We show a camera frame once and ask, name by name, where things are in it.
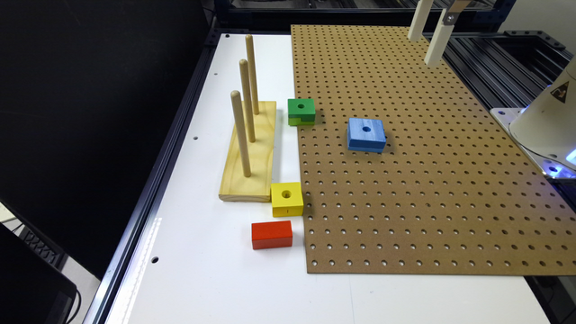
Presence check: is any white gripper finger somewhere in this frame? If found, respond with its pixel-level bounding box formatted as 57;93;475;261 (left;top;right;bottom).
408;0;433;41
424;9;461;67

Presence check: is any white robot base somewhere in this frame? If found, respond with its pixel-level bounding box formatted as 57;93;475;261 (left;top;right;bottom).
508;58;575;169

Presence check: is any blue wooden block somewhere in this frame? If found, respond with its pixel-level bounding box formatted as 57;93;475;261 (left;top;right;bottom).
347;118;386;153

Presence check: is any green wooden block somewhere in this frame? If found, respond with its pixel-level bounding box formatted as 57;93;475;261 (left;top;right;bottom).
288;99;316;126

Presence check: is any yellow wooden block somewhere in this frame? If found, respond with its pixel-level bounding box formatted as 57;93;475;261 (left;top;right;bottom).
271;182;303;217

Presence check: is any red wooden block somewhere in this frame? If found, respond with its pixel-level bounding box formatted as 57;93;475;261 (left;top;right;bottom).
251;220;293;249

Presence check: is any brown perforated pegboard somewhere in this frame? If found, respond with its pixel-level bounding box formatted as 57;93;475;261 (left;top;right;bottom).
291;25;575;275

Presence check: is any metal robot mounting plate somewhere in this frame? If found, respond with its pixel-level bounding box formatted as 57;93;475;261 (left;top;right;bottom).
489;106;576;181

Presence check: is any rear wooden peg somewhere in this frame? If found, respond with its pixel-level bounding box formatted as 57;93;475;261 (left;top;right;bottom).
245;34;259;115

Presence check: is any wooden peg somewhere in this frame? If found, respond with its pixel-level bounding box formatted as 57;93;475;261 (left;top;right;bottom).
245;34;259;115
239;59;256;143
230;90;251;177

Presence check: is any middle wooden peg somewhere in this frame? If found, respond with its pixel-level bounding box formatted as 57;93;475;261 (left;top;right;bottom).
239;59;256;143

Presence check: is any front wooden peg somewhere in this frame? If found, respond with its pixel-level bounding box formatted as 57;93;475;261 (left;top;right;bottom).
230;90;251;177

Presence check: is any wooden peg stand base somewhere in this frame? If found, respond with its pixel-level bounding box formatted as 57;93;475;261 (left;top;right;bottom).
219;101;276;203

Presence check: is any black monitor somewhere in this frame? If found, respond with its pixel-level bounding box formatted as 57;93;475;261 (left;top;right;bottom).
0;226;77;324

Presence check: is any black aluminium table frame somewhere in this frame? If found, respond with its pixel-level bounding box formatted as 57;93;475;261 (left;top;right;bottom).
85;2;575;323

